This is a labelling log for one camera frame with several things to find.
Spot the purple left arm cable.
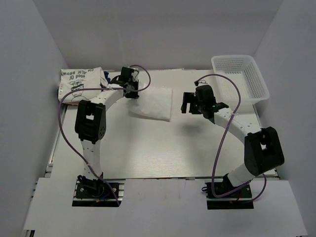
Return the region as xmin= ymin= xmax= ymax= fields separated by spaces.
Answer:
xmin=59 ymin=64 xmax=151 ymax=207

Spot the white SpongeBob print t-shirt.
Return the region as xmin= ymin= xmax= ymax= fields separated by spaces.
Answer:
xmin=127 ymin=85 xmax=173 ymax=121

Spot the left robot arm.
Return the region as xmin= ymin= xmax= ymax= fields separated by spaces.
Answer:
xmin=75 ymin=67 xmax=139 ymax=180

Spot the blue folded t-shirt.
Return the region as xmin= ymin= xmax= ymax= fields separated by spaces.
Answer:
xmin=103 ymin=71 xmax=111 ymax=84

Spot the white Charlie Brown folded t-shirt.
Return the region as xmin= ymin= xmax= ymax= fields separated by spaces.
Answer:
xmin=58 ymin=67 xmax=108 ymax=104

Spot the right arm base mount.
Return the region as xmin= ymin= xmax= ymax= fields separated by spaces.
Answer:
xmin=201 ymin=175 xmax=254 ymax=210

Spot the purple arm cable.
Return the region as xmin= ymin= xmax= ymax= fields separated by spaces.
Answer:
xmin=59 ymin=64 xmax=151 ymax=207
xmin=195 ymin=74 xmax=269 ymax=204

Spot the white plastic mesh basket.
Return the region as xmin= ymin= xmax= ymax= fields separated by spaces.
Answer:
xmin=211 ymin=55 xmax=270 ymax=107

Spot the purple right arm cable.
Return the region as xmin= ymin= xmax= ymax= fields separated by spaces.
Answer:
xmin=195 ymin=74 xmax=269 ymax=204

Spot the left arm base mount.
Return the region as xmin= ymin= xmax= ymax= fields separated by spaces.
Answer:
xmin=72 ymin=175 xmax=124 ymax=207

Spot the pink folded t-shirt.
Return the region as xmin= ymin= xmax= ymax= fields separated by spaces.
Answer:
xmin=62 ymin=102 xmax=79 ymax=106

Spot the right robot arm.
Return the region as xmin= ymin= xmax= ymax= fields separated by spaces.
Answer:
xmin=181 ymin=84 xmax=285 ymax=198

